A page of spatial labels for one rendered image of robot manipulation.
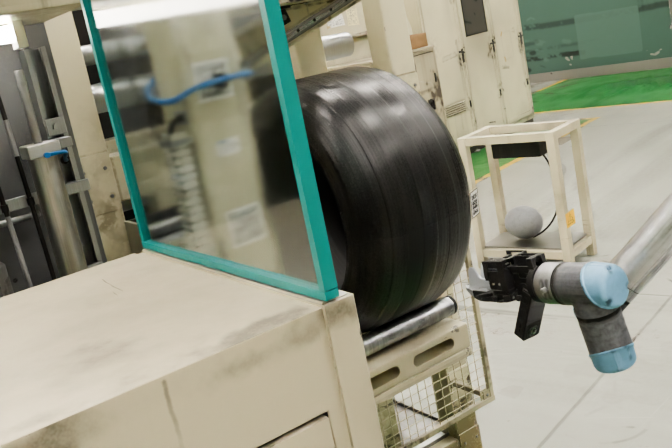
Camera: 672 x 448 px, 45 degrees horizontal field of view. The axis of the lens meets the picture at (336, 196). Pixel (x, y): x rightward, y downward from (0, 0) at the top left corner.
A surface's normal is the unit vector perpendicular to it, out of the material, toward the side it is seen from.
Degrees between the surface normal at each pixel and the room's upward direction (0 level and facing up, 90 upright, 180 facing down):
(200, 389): 90
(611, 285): 83
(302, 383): 90
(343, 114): 43
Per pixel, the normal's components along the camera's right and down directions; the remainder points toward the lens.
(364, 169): -0.21, -0.05
